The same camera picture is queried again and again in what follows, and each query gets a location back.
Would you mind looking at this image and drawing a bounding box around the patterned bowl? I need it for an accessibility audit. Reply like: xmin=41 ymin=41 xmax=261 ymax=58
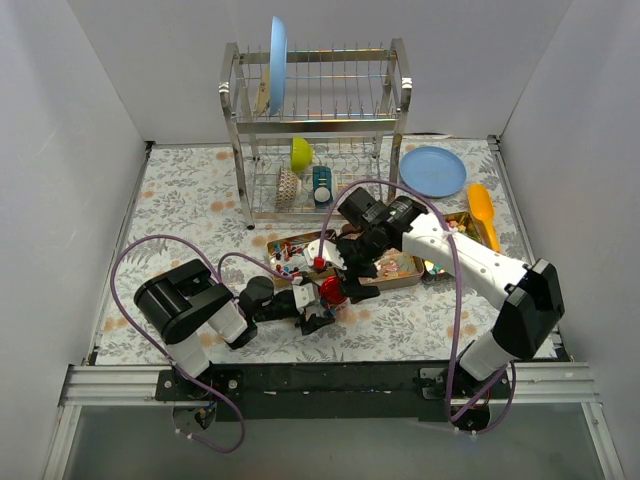
xmin=275 ymin=167 xmax=302 ymax=209

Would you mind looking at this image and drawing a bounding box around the yellow-green bowl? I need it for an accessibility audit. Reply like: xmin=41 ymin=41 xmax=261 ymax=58
xmin=290 ymin=137 xmax=313 ymax=174

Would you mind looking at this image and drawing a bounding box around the star candy tin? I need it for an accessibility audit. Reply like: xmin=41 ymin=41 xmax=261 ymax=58
xmin=422 ymin=211 xmax=487 ymax=283

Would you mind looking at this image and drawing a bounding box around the red jar lid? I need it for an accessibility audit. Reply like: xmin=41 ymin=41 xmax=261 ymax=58
xmin=319 ymin=276 xmax=347 ymax=307

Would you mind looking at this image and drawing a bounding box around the yellow plastic scoop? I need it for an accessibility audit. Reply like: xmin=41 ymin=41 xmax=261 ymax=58
xmin=467 ymin=184 xmax=501 ymax=253

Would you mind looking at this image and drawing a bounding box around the teal white mug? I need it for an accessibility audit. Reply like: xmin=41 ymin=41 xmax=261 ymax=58
xmin=312 ymin=165 xmax=337 ymax=208

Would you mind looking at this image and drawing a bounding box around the beige plate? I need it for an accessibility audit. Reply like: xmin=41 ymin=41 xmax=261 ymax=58
xmin=253 ymin=66 xmax=270 ymax=117

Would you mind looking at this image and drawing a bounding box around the clear glass jar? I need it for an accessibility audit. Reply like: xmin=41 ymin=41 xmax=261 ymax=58
xmin=321 ymin=300 xmax=347 ymax=321

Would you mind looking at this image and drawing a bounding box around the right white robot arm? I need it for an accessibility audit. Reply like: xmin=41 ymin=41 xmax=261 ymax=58
xmin=336 ymin=188 xmax=565 ymax=398

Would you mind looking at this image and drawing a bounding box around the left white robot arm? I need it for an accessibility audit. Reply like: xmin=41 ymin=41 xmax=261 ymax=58
xmin=134 ymin=259 xmax=335 ymax=400

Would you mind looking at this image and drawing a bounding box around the large blue plate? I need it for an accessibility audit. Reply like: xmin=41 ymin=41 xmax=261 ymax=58
xmin=269 ymin=16 xmax=288 ymax=117

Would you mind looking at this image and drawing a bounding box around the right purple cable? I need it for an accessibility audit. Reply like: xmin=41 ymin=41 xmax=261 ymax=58
xmin=317 ymin=179 xmax=516 ymax=434

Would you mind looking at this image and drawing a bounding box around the small blue plate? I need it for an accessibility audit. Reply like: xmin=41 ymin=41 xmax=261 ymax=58
xmin=399 ymin=146 xmax=467 ymax=198

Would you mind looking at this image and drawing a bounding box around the steel dish rack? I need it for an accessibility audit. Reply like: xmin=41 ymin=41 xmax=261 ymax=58
xmin=218 ymin=38 xmax=413 ymax=228

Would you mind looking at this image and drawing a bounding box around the popsicle candy tin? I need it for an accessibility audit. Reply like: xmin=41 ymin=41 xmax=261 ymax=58
xmin=359 ymin=249 xmax=425 ymax=291

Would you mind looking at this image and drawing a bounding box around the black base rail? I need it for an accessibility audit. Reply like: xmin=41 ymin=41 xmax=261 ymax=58
xmin=154 ymin=362 xmax=513 ymax=426

